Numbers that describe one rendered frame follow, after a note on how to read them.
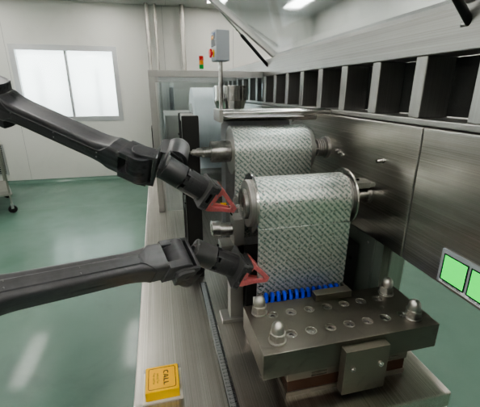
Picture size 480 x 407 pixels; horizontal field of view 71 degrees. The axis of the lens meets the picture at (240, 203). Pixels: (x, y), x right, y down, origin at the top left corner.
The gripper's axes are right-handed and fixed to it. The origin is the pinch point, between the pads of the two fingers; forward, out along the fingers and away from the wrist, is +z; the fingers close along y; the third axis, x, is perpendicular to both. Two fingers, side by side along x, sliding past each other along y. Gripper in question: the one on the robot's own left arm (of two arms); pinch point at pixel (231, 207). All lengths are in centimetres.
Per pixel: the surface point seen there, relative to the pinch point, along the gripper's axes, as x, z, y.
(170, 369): -35.6, 3.2, 15.9
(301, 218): 7.9, 12.3, 8.7
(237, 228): -3.5, 4.3, 0.8
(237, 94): 31, 2, -64
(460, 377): -19, 185, -25
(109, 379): -130, 36, -78
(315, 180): 17.2, 11.5, 5.4
